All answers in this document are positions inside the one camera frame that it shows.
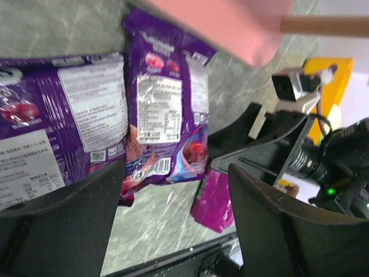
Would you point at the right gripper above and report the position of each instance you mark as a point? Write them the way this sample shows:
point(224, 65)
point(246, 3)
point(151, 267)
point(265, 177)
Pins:
point(278, 234)

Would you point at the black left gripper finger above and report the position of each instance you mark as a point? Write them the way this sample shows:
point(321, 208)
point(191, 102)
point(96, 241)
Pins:
point(64, 233)

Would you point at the purple Fox's berries bag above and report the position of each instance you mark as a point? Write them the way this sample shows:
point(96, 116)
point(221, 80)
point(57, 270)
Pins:
point(62, 119)
point(167, 93)

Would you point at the purple grape candy bag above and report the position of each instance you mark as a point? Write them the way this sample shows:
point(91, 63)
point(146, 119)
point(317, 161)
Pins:
point(212, 205)

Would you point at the pink three-tier shelf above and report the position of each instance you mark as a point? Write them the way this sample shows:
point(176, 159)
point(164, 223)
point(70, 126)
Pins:
point(251, 31)

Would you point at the brown round object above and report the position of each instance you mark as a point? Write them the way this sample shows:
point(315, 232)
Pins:
point(287, 187)

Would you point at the yellow plastic basket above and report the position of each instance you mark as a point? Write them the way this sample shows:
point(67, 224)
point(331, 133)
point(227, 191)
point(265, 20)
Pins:
point(332, 93)

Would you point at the black base frame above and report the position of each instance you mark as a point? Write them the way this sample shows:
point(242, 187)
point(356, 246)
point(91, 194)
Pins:
point(218, 257)

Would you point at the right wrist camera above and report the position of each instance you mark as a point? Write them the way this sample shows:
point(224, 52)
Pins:
point(292, 89)

